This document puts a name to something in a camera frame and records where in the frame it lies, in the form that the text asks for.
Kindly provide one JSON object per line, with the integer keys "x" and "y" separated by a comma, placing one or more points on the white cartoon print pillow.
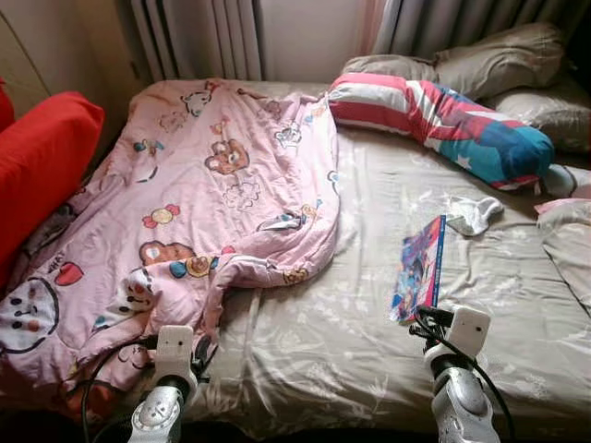
{"x": 568, "y": 180}

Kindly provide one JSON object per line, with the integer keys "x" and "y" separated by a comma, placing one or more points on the long red sofa cushion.
{"x": 46, "y": 166}

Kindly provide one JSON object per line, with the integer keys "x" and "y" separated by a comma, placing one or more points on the white crumpled sock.
{"x": 473, "y": 214}

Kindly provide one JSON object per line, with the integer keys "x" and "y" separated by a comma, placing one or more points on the beige floral bed sheet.
{"x": 369, "y": 351}

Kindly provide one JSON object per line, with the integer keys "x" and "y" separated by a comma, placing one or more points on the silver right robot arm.
{"x": 460, "y": 406}

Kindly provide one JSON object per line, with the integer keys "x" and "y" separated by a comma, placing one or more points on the pink cartoon print quilt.
{"x": 203, "y": 203}

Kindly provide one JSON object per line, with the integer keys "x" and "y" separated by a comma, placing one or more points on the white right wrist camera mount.
{"x": 469, "y": 330}

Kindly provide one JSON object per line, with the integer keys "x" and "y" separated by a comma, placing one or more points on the beige pillow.
{"x": 388, "y": 67}
{"x": 549, "y": 115}
{"x": 503, "y": 60}

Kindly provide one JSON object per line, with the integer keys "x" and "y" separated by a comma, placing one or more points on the colourful picture book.
{"x": 420, "y": 268}

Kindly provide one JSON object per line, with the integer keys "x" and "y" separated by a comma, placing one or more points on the beige blanket with pink edge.
{"x": 568, "y": 249}

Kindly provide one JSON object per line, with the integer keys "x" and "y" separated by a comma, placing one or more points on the striped red blue bolster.
{"x": 443, "y": 125}

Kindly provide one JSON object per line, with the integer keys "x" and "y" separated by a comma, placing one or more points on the red sofa back cushion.
{"x": 5, "y": 106}

